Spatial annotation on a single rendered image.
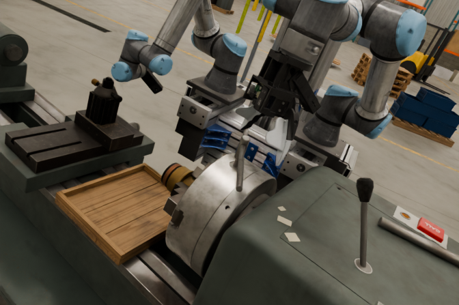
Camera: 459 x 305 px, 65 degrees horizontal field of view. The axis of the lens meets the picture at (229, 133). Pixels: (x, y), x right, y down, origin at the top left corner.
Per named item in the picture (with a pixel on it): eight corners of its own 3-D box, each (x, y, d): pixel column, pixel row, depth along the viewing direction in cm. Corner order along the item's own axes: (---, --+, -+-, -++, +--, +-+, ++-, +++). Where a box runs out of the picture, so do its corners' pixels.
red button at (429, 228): (440, 235, 92) (444, 229, 91) (438, 245, 87) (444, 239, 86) (417, 222, 94) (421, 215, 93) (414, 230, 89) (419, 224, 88)
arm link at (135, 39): (159, 41, 131) (149, 69, 134) (141, 30, 136) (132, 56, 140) (143, 37, 124) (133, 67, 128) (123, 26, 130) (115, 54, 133)
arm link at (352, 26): (327, -3, 80) (307, -18, 71) (372, 14, 75) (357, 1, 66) (310, 30, 83) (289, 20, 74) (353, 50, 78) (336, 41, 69)
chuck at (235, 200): (255, 239, 114) (290, 161, 99) (189, 301, 90) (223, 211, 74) (246, 233, 115) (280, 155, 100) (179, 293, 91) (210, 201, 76)
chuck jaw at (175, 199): (212, 202, 94) (186, 213, 84) (205, 218, 96) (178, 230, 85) (182, 179, 99) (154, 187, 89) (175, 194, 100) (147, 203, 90)
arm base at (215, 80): (212, 77, 171) (219, 58, 167) (240, 91, 168) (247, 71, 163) (197, 82, 158) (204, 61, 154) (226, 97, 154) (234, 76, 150)
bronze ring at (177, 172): (207, 172, 103) (184, 155, 107) (186, 182, 95) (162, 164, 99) (198, 197, 107) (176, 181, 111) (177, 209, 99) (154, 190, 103)
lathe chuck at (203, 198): (246, 233, 115) (280, 155, 100) (179, 292, 91) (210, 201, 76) (225, 216, 119) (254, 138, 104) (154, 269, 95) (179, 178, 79)
